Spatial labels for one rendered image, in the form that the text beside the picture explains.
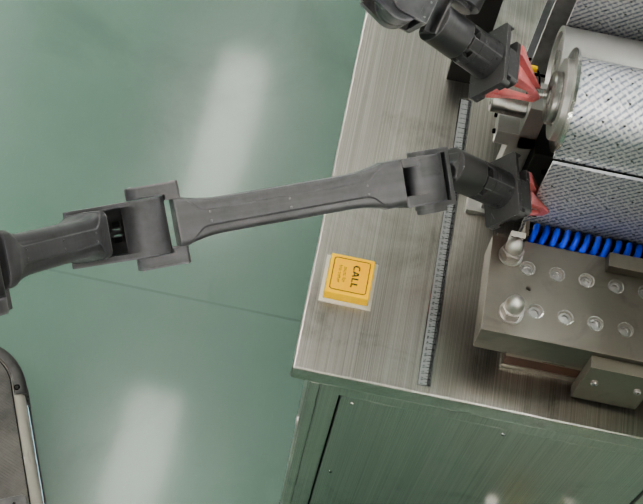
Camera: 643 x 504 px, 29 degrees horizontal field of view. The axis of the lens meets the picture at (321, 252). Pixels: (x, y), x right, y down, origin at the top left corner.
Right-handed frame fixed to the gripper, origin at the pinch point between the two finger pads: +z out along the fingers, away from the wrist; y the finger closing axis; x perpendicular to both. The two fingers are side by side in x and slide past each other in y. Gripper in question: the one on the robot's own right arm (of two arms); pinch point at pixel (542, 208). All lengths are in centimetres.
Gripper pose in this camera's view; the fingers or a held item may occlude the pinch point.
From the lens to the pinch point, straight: 188.9
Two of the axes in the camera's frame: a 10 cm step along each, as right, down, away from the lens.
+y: 0.0, 9.1, -4.2
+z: 7.6, 2.7, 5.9
